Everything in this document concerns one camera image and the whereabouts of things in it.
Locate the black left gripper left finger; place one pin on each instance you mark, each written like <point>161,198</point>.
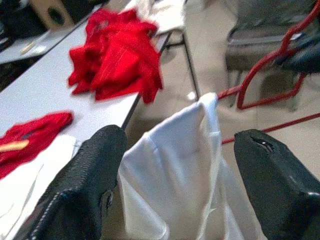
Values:
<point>82,187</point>

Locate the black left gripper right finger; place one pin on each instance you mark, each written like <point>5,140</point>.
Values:
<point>282,195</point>

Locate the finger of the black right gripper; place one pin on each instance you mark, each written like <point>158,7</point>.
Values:
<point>305,61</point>
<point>311,42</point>

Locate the red clothes hanger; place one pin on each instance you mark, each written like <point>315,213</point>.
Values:
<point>265,101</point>

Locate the white t-shirt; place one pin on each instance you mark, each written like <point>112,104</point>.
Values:
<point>180,162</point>

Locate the red t-shirt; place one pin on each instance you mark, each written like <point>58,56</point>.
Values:
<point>117,67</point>

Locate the crumpled white garment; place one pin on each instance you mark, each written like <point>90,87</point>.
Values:
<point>22,195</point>

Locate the small red garment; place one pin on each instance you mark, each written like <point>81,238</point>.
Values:
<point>37,130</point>

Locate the long grey table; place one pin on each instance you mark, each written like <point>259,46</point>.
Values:
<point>45,87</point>

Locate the small grey table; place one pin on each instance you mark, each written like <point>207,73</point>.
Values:
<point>25,51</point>

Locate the cream jacket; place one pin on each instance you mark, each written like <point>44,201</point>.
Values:
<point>162,15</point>

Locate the small tan object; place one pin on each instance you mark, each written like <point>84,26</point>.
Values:
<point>28,47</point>

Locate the red hooded sweatshirt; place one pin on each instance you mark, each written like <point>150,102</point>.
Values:
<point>112,20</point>

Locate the black wooden speaker cabinet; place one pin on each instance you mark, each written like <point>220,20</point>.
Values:
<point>42,12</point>

